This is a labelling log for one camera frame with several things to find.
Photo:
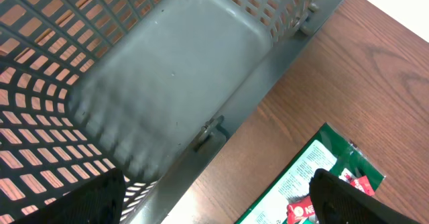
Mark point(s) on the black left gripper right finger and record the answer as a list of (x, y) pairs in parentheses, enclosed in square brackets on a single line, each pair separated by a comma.
[(336, 201)]

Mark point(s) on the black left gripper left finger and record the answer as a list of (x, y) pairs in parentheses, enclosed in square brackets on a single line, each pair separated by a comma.
[(97, 201)]

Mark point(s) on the red Nescafe coffee stick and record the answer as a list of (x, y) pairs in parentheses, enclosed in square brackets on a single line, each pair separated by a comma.
[(303, 211)]

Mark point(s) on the green white package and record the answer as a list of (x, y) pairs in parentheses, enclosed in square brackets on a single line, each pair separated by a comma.
[(326, 149)]

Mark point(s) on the grey plastic mesh basket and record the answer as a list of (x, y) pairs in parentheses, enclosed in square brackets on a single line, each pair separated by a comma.
[(152, 87)]

